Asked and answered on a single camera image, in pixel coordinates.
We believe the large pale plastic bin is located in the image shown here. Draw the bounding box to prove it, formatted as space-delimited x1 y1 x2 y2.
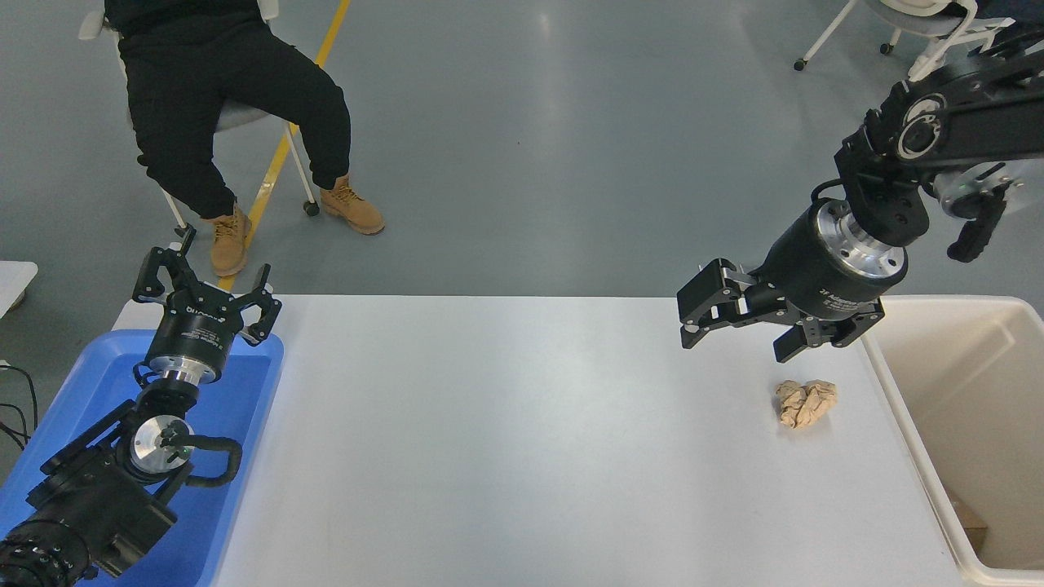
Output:
860 295 1044 587

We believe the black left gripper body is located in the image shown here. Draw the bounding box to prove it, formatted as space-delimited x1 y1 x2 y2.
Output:
146 283 246 377

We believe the white wheeled chair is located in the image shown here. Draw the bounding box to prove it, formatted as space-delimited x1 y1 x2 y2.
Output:
794 0 1016 82

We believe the brown cardboard piece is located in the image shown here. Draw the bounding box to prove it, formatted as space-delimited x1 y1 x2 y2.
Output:
944 488 989 549

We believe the blue plastic tray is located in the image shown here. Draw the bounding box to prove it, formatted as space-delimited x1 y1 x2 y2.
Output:
0 329 285 587

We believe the tan paper ball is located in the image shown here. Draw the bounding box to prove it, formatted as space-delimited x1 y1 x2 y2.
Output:
774 379 838 430

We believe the white chair with grey seat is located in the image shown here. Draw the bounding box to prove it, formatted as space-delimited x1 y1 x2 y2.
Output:
79 0 321 245

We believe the seated person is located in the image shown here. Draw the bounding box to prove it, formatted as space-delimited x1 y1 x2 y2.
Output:
104 0 386 278

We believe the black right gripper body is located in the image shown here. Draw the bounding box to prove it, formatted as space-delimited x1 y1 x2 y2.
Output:
750 202 906 323

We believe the white table corner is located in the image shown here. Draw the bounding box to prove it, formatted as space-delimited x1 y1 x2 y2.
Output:
0 261 39 317

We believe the thin black cable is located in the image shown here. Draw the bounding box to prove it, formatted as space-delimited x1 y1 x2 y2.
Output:
0 403 30 449
0 363 39 443

